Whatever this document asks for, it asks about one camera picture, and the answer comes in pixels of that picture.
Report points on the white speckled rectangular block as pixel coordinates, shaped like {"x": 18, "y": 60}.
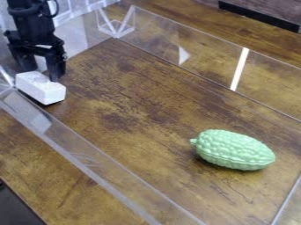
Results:
{"x": 36, "y": 85}

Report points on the clear acrylic tray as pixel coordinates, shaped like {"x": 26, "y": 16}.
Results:
{"x": 105, "y": 159}

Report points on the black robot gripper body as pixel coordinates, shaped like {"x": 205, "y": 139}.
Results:
{"x": 34, "y": 21}

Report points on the green bumpy bitter gourd toy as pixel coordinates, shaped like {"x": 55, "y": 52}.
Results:
{"x": 233, "y": 150}

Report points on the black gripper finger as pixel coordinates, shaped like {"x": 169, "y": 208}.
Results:
{"x": 24, "y": 58}
{"x": 55, "y": 62}

